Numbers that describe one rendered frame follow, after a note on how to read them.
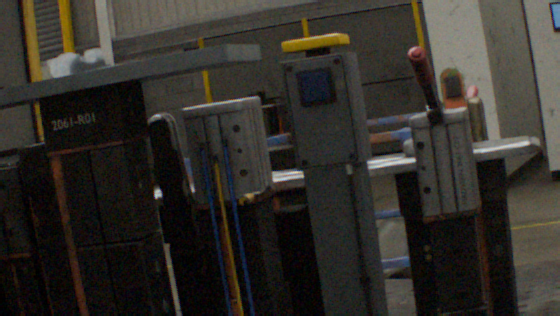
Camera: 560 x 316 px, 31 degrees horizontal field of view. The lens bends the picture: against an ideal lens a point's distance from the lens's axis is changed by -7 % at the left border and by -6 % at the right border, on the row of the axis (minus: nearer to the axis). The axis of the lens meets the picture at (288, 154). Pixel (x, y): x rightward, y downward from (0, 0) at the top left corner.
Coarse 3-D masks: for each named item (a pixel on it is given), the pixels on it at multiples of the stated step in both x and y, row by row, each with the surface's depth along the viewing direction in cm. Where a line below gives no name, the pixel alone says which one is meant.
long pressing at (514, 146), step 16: (480, 144) 144; (496, 144) 140; (512, 144) 132; (528, 144) 131; (368, 160) 148; (384, 160) 146; (400, 160) 135; (480, 160) 132; (272, 176) 146; (288, 176) 139; (160, 192) 153; (192, 192) 141
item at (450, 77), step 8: (448, 72) 155; (456, 72) 155; (440, 80) 155; (448, 80) 154; (456, 80) 154; (448, 88) 154; (456, 88) 154; (464, 88) 154; (448, 96) 154; (456, 96) 154; (464, 96) 154; (448, 104) 154; (456, 104) 154; (464, 104) 154
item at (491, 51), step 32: (448, 0) 906; (480, 0) 907; (512, 0) 1067; (448, 32) 910; (480, 32) 898; (512, 32) 1035; (448, 64) 913; (480, 64) 902; (512, 64) 1007; (480, 96) 905; (512, 96) 983; (512, 128) 961; (512, 160) 943
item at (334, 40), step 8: (296, 40) 109; (304, 40) 108; (312, 40) 108; (320, 40) 108; (328, 40) 108; (336, 40) 108; (344, 40) 110; (288, 48) 109; (296, 48) 109; (304, 48) 108; (312, 48) 108; (320, 48) 109; (328, 48) 110; (312, 56) 110
